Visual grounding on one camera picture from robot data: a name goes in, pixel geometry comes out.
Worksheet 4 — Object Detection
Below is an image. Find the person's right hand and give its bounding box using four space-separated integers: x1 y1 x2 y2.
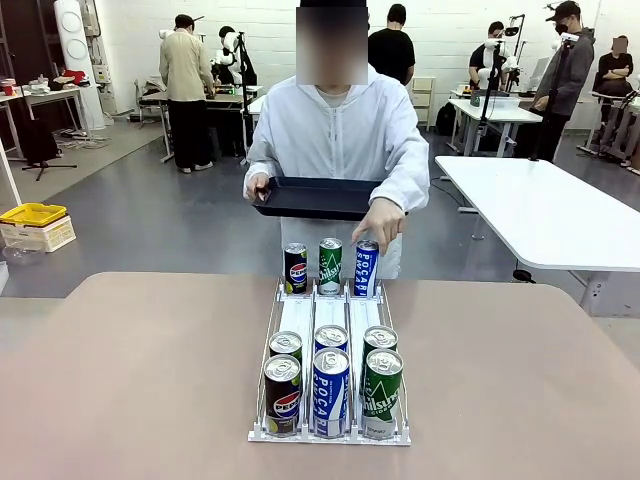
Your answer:
243 173 274 203

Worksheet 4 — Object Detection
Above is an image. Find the person's left hand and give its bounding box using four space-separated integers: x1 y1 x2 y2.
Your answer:
351 197 406 256

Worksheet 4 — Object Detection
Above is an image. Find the dark serving tray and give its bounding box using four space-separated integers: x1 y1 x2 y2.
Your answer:
251 175 409 222

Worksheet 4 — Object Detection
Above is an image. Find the blue Pocari Sweat can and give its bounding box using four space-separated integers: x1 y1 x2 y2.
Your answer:
353 239 380 299
314 324 350 354
311 347 351 440

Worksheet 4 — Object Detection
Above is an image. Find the person's left forearm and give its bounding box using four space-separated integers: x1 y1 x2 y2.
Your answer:
369 164 431 211

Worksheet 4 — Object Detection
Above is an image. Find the person's right forearm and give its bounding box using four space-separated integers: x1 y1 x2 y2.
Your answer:
244 134 281 184

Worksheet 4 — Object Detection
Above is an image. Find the person in white hoodie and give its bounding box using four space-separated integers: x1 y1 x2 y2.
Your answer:
243 0 431 281

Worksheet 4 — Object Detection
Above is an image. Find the person in black clothes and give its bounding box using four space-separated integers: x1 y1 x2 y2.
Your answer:
468 20 507 91

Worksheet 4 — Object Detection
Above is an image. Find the seated person in black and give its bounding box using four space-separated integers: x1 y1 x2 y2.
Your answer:
594 34 636 99

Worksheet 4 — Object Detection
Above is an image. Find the green Chilsung Cider can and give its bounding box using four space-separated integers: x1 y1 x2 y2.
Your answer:
318 237 344 296
359 325 399 401
361 348 404 440

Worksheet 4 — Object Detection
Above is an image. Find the black Pepsi can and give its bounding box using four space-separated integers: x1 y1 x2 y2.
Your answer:
263 353 303 439
283 242 308 295
268 330 304 364

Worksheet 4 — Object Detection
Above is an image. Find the brown-topped desk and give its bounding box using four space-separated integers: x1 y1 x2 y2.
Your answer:
137 88 264 165

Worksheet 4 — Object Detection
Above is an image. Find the black tripod stand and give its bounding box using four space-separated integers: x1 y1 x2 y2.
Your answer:
234 30 259 164

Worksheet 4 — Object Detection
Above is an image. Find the black backpack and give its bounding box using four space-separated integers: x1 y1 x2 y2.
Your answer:
435 101 458 137

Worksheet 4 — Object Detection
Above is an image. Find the white drawer cabinet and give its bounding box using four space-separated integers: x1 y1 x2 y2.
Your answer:
410 75 437 133

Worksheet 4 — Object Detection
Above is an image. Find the white can dispenser rack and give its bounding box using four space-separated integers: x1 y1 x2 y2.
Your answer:
247 277 412 446

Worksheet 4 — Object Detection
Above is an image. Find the man in light loose shirt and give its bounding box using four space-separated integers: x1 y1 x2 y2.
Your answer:
158 13 217 175

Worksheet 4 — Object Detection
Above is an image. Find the large white table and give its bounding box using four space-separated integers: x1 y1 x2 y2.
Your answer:
433 154 640 317

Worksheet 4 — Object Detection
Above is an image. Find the white desk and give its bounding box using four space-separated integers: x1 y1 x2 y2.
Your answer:
0 83 92 144
446 96 544 157

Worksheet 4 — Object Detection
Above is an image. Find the clear plastic storage box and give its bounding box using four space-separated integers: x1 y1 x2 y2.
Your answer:
480 94 522 112

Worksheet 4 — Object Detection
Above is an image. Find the man in black T-shirt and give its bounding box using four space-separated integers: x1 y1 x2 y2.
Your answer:
367 3 417 86

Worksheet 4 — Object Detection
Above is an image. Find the white folding crate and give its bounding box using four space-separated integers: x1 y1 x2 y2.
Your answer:
0 215 78 254

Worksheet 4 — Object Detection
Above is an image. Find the black tripod with bag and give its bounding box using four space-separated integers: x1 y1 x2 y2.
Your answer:
9 49 79 182

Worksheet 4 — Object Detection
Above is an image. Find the yellow plastic basket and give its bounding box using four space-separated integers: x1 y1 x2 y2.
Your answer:
0 202 69 227

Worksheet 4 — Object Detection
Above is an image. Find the white tower air conditioner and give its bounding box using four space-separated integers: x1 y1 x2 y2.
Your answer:
53 0 107 132

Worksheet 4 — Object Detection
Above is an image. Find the man with cap, grey hoodie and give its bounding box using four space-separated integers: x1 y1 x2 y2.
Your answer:
529 0 597 162

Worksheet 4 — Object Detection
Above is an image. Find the clear plastic container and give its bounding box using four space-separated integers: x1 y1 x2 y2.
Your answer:
1 240 45 267

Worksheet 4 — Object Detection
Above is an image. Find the black camera stand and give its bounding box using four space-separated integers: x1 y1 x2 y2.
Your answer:
477 42 504 157
528 32 581 162

